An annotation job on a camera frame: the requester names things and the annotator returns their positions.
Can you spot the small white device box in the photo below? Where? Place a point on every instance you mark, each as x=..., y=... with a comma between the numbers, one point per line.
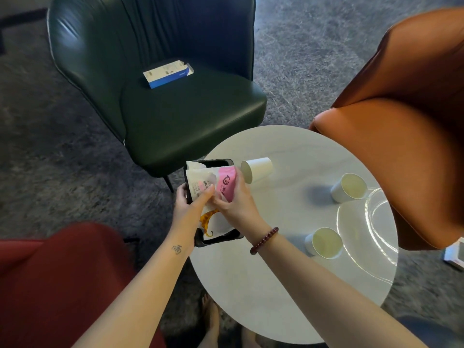
x=455, y=254

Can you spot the person's left hand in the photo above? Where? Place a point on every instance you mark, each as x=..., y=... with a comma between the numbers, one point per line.
x=185, y=224

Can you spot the person's right foot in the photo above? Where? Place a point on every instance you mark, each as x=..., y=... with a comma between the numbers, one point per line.
x=250, y=340

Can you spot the orange leather armchair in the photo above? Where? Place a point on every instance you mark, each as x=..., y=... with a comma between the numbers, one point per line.
x=398, y=141

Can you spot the pink and white snack wrapper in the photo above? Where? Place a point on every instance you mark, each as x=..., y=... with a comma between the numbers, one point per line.
x=226, y=181

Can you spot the person's left foot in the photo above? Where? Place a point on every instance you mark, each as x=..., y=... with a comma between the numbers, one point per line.
x=210, y=322

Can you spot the blue and white carton box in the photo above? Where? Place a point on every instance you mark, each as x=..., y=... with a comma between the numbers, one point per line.
x=166, y=74

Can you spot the red leather armchair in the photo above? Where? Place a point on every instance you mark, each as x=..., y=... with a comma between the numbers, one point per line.
x=54, y=286

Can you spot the dark green leather armchair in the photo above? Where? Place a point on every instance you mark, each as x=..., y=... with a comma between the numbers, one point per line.
x=181, y=123

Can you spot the black plastic tray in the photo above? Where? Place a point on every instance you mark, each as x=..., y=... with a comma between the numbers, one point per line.
x=217, y=163

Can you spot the person's right forearm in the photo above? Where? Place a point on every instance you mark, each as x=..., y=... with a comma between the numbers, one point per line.
x=326, y=297

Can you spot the white round table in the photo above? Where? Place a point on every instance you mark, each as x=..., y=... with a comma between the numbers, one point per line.
x=272, y=286

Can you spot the person's right hand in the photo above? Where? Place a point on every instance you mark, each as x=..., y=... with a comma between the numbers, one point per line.
x=241, y=213

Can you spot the person's foot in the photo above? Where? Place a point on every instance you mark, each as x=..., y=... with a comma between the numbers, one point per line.
x=250, y=340
x=210, y=322

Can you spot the white paper cup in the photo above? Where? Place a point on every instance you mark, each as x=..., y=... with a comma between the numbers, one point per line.
x=324, y=243
x=348, y=188
x=259, y=169

